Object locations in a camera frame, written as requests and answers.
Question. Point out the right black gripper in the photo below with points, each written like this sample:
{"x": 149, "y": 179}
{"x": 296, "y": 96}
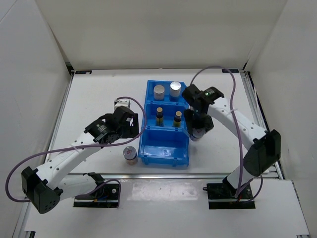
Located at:
{"x": 207, "y": 125}

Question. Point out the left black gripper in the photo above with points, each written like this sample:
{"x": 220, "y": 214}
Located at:
{"x": 132, "y": 131}

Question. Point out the yellow-label brown bottle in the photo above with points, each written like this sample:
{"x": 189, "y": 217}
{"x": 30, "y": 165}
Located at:
{"x": 177, "y": 119}
{"x": 159, "y": 116}

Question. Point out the short red-label jar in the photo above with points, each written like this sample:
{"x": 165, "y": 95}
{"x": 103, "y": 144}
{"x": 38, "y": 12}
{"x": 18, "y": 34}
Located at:
{"x": 197, "y": 134}

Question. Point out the tall blue-label shaker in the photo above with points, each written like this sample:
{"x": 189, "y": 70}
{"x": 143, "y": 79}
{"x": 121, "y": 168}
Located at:
{"x": 159, "y": 93}
{"x": 175, "y": 90}

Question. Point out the short silver-lid jar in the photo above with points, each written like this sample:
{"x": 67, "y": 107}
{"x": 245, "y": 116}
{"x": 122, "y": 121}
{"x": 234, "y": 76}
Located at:
{"x": 130, "y": 155}

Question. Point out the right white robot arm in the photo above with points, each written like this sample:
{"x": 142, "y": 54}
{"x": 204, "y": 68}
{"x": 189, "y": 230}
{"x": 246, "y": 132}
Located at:
{"x": 263, "y": 146}

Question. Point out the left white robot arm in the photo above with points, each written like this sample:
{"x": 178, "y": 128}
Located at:
{"x": 48, "y": 184}

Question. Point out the blue three-compartment plastic bin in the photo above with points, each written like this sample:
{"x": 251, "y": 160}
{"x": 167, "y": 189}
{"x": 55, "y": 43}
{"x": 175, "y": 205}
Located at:
{"x": 166, "y": 145}

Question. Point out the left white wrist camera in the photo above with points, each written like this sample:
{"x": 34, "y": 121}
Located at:
{"x": 121, "y": 102}

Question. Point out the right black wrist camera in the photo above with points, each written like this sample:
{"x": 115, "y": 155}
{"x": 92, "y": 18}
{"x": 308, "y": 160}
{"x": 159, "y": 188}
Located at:
{"x": 190, "y": 94}

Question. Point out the front aluminium rail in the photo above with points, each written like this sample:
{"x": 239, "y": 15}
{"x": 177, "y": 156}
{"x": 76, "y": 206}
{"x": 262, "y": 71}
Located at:
{"x": 166, "y": 176}

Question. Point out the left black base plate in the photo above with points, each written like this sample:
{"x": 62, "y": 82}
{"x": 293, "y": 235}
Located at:
{"x": 107, "y": 195}

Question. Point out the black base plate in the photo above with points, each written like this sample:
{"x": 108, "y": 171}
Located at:
{"x": 220, "y": 198}
{"x": 107, "y": 195}

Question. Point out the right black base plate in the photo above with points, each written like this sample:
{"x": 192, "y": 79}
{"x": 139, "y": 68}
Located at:
{"x": 220, "y": 198}

